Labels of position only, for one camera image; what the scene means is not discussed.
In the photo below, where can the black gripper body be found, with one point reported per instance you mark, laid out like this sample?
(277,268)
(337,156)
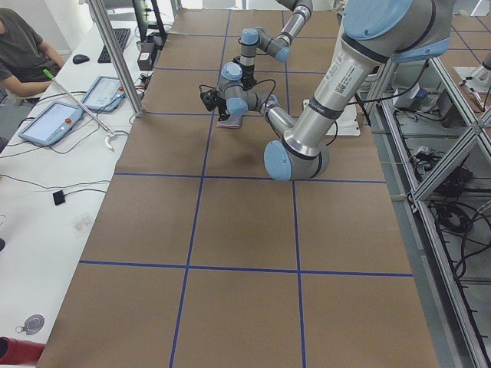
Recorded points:
(249,73)
(223,110)

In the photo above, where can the pink and grey towel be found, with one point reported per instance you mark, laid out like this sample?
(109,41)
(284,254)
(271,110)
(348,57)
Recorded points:
(230,123)

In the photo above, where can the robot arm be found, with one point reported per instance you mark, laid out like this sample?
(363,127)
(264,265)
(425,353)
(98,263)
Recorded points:
(278,47)
(373,33)

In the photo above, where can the black power adapter box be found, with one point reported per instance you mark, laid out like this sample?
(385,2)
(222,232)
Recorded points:
(149,51)

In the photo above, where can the far blue teach pendant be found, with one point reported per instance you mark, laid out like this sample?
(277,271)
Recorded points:
(104,95)

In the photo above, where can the blue teach pendant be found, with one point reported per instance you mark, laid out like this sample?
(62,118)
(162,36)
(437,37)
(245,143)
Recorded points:
(52,124)
(104,95)

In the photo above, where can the black monitor stand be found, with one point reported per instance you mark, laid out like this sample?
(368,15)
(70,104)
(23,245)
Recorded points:
(149,22)

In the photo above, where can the black computer mouse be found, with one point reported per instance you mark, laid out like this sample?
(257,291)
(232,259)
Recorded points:
(80,59)

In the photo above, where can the near blue teach pendant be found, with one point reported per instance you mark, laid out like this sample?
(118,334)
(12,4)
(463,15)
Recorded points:
(52,124)

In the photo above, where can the small black square pad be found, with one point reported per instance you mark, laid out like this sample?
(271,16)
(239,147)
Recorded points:
(59,197)

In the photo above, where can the seated person in dark shirt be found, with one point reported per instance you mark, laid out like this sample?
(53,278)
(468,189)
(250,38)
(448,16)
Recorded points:
(25,55)

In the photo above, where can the round metal disc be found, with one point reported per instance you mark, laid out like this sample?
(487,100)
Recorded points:
(32,325)

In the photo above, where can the red object at corner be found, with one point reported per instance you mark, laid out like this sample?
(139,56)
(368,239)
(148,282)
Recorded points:
(20,352)

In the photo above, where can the grabber stick with green handle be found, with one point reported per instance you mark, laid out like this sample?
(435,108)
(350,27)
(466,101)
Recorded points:
(110,134)

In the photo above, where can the aluminium frame post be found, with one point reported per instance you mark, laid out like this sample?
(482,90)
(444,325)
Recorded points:
(100,17)

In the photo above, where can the aluminium side frame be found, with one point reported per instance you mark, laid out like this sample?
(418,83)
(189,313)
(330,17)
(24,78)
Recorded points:
(431,122)

